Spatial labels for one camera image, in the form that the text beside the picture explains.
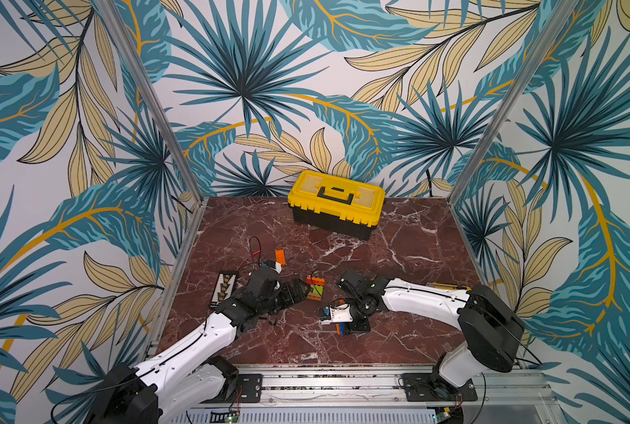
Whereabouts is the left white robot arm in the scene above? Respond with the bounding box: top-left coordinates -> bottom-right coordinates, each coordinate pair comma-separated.
85,264 -> 311,423

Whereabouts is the green 2x4 brick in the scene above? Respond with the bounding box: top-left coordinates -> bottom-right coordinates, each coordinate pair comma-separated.
310,284 -> 324,297

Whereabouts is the yellow black toolbox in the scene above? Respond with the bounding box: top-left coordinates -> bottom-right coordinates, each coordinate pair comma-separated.
288,171 -> 386,240

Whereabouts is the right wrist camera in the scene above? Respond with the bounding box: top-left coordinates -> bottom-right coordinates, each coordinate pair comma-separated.
320,304 -> 353,324

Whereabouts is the yellow utility knife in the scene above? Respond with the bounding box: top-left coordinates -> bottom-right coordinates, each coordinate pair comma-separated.
431,283 -> 472,291

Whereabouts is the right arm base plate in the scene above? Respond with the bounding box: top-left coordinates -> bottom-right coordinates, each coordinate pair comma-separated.
399,373 -> 479,404

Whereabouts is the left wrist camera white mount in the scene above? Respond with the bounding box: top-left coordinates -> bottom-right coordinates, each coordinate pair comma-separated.
260,260 -> 283,274

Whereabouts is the aluminium front rail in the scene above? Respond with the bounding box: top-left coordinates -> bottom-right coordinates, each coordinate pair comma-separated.
168,365 -> 566,423

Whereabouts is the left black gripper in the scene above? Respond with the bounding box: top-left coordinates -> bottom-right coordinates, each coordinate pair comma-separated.
257,276 -> 311,316

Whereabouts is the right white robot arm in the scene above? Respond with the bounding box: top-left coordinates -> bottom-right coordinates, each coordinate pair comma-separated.
321,270 -> 525,393

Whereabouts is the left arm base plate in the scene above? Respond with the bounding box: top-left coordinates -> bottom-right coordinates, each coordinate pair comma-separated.
224,374 -> 264,404

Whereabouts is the tan 2x4 brick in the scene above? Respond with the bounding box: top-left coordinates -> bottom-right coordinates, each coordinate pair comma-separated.
307,291 -> 322,301

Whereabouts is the red probe cable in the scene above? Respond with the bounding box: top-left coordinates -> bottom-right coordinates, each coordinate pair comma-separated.
234,249 -> 263,272

